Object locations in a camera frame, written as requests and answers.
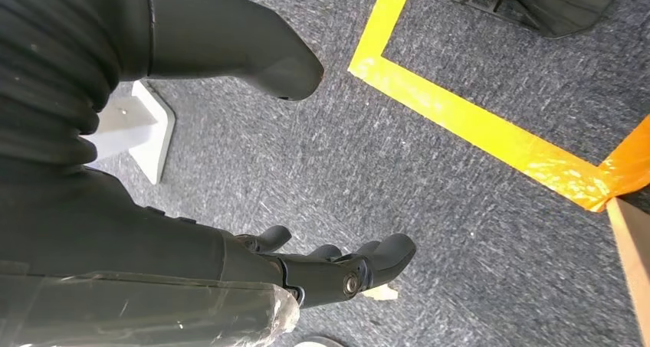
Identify grey round object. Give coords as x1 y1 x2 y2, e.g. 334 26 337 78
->
293 335 347 347

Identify beige paper scrap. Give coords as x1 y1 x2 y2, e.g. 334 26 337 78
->
362 283 400 303

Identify yellow floor tape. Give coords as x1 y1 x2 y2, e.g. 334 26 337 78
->
347 0 650 214

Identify black ribbed foot plate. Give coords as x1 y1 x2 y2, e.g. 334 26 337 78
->
442 0 616 39

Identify wooden table leg panel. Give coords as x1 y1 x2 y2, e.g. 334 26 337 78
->
606 196 650 347

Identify white stand base bracket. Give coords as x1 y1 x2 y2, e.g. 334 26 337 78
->
80 80 177 186

